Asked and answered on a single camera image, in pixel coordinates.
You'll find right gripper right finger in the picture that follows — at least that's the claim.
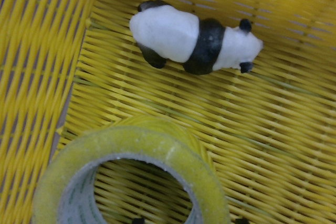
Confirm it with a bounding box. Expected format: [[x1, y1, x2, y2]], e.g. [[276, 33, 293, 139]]
[[235, 218, 249, 224]]

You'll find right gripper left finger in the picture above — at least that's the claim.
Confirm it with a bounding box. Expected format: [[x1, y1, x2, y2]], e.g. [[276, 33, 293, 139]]
[[131, 217, 145, 224]]

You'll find yellow tape roll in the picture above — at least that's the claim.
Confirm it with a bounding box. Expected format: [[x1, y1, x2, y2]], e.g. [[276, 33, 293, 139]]
[[31, 115, 230, 223]]

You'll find yellow plastic basket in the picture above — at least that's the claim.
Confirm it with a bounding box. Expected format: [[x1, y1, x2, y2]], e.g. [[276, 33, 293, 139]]
[[1, 0, 335, 223]]

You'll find toy panda figure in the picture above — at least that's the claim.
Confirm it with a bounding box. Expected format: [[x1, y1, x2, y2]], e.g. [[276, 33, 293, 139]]
[[129, 0, 263, 75]]

